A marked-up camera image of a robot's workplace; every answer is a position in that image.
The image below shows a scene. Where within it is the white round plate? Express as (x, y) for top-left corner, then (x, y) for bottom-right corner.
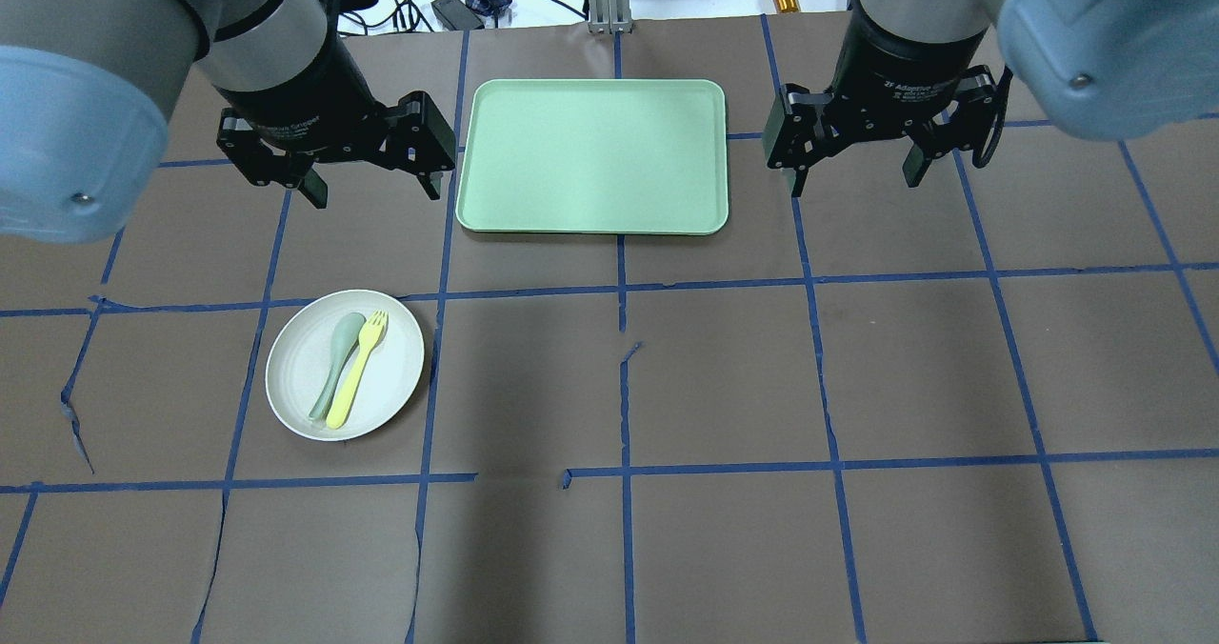
(263, 290), (424, 443)

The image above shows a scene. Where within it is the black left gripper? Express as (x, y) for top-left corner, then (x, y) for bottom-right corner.
(216, 49), (457, 210)

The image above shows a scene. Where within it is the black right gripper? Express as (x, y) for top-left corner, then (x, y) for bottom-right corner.
(766, 39), (1011, 198)

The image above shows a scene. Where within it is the yellow fork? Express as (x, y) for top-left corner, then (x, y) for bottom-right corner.
(324, 310), (389, 431)

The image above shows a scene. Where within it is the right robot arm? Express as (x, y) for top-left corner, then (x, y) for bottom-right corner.
(763, 0), (1218, 195)

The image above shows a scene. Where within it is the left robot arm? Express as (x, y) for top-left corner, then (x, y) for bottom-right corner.
(1, 0), (456, 244)

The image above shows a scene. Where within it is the black power adapter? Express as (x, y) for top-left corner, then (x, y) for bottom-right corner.
(430, 0), (485, 30)

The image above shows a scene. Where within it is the light green tray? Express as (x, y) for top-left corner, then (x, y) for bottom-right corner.
(453, 79), (730, 235)

